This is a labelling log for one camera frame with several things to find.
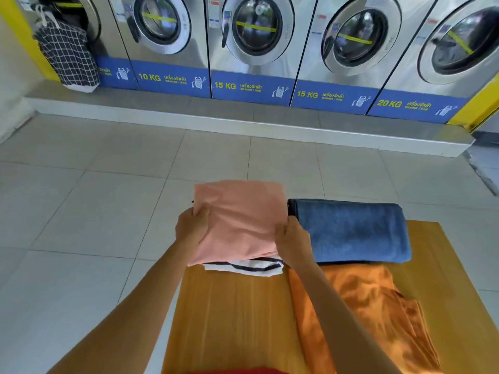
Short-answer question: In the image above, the grey concrete plinth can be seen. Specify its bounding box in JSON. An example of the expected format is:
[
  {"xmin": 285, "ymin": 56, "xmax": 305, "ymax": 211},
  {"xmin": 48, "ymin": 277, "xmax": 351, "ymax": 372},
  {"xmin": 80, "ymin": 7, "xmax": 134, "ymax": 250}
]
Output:
[{"xmin": 24, "ymin": 80, "xmax": 476, "ymax": 158}]

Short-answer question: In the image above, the red garment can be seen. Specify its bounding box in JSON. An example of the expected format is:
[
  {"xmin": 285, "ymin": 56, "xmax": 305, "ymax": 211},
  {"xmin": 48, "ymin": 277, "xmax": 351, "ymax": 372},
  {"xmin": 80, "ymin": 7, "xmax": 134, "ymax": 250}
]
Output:
[{"xmin": 203, "ymin": 367, "xmax": 289, "ymax": 374}]

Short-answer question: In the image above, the orange garment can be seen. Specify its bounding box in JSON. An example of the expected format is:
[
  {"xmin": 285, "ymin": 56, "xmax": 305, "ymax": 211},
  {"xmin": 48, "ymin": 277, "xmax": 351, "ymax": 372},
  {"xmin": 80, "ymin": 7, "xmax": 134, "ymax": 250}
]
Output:
[{"xmin": 288, "ymin": 263, "xmax": 445, "ymax": 374}]

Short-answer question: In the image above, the folded blue towel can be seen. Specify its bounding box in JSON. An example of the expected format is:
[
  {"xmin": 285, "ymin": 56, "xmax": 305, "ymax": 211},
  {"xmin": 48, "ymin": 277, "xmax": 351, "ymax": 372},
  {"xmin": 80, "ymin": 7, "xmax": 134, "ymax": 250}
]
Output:
[{"xmin": 288, "ymin": 198, "xmax": 412, "ymax": 264}]

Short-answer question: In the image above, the person's left forearm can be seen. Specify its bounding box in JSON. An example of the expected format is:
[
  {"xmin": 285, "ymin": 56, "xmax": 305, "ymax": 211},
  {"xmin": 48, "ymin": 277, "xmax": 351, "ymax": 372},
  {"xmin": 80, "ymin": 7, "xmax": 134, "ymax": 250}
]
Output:
[{"xmin": 48, "ymin": 239, "xmax": 200, "ymax": 374}]

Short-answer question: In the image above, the checked black laundry bag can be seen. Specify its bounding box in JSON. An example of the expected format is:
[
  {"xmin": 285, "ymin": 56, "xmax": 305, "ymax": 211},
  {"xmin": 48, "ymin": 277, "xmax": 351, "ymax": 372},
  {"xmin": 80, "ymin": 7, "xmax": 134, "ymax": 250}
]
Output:
[{"xmin": 33, "ymin": 6, "xmax": 101, "ymax": 93}]

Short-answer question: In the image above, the person's left hand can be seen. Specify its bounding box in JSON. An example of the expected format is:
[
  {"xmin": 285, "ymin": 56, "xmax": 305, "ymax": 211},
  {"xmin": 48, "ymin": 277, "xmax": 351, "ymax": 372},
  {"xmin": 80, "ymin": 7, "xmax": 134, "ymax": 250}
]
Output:
[{"xmin": 175, "ymin": 205, "xmax": 211, "ymax": 250}]

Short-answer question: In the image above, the yellow pillar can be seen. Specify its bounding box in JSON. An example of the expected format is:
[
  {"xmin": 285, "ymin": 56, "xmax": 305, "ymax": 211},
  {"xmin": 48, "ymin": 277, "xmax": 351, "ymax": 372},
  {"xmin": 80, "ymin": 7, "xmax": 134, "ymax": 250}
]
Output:
[
  {"xmin": 0, "ymin": 0, "xmax": 60, "ymax": 82},
  {"xmin": 448, "ymin": 72, "xmax": 499, "ymax": 132}
]

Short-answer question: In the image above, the wooden table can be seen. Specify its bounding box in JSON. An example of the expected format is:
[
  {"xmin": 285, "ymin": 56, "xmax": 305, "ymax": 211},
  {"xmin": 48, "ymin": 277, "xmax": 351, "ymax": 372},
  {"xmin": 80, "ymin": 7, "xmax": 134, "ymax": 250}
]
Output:
[{"xmin": 161, "ymin": 219, "xmax": 499, "ymax": 374}]

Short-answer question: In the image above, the pink garment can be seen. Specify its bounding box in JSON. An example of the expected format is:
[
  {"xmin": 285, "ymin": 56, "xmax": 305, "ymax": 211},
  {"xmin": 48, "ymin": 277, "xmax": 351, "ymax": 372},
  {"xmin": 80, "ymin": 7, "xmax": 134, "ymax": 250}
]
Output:
[{"xmin": 186, "ymin": 181, "xmax": 290, "ymax": 267}]

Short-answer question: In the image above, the silver front-load washing machine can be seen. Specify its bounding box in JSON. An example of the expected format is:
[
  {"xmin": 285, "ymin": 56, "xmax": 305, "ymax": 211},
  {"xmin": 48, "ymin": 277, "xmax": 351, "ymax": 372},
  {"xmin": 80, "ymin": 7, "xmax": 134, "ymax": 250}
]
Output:
[
  {"xmin": 367, "ymin": 0, "xmax": 499, "ymax": 124},
  {"xmin": 23, "ymin": 0, "xmax": 140, "ymax": 91},
  {"xmin": 204, "ymin": 0, "xmax": 319, "ymax": 107},
  {"xmin": 291, "ymin": 0, "xmax": 441, "ymax": 116},
  {"xmin": 108, "ymin": 0, "xmax": 212, "ymax": 98}
]

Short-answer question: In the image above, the person's right hand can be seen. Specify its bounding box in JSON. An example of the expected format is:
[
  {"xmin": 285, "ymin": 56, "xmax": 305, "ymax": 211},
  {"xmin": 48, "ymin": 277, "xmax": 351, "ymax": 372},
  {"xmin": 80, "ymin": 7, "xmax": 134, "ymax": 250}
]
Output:
[{"xmin": 274, "ymin": 216, "xmax": 316, "ymax": 271}]

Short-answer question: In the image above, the person's right forearm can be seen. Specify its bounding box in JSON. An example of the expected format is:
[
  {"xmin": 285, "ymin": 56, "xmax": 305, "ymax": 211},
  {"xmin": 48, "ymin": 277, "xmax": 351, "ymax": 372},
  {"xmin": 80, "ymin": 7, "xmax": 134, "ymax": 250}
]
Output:
[{"xmin": 288, "ymin": 255, "xmax": 402, "ymax": 374}]

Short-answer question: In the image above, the white garment with dark stripes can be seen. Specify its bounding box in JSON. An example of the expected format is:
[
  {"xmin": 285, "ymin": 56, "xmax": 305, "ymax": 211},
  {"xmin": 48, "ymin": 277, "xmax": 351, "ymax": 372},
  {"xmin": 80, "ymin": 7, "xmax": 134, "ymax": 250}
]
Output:
[{"xmin": 203, "ymin": 257, "xmax": 284, "ymax": 278}]

